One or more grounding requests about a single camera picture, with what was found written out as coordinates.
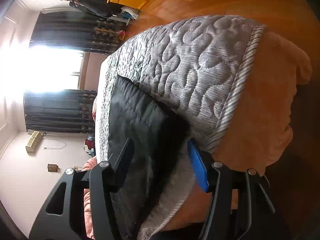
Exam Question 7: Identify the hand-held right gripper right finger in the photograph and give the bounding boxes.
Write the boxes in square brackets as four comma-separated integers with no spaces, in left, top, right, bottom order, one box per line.
[187,139,288,240]

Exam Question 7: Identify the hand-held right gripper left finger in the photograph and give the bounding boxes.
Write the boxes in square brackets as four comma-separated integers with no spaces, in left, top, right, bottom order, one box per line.
[29,138,135,240]

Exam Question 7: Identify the black pants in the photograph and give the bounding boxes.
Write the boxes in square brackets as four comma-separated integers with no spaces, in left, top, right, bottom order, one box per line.
[107,75,197,240]

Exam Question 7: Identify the pile of colourful bags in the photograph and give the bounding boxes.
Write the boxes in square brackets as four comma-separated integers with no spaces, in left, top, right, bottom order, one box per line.
[84,136,97,155]

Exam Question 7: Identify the pink fleece duvet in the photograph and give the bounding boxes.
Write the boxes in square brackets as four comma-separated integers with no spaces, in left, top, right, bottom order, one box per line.
[81,155,100,240]

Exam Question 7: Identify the pink pillow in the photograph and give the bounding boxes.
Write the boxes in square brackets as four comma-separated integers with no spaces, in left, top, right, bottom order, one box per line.
[91,95,98,130]

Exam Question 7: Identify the dark patterned curtain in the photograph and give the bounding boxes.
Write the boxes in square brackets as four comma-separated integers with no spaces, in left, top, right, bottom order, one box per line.
[30,12,125,54]
[23,90,98,133]

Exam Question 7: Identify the grey quilted bedspread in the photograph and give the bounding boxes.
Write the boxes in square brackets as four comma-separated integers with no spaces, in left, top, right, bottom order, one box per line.
[99,15,268,163]

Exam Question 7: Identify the bright window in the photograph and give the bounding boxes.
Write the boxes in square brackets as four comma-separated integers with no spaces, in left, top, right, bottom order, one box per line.
[0,47,84,93]

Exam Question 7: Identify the white bag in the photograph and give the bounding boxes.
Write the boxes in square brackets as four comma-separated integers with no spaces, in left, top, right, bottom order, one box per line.
[120,6,139,20]

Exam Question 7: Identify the coat rack with dark coats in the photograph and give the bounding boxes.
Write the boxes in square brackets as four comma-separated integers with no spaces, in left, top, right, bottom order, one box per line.
[61,0,120,18]

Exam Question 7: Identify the air conditioner cable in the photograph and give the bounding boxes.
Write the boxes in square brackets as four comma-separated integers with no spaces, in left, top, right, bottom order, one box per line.
[44,140,67,151]

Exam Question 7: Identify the wall air conditioner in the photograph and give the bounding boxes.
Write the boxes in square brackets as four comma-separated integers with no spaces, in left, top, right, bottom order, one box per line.
[26,131,46,153]

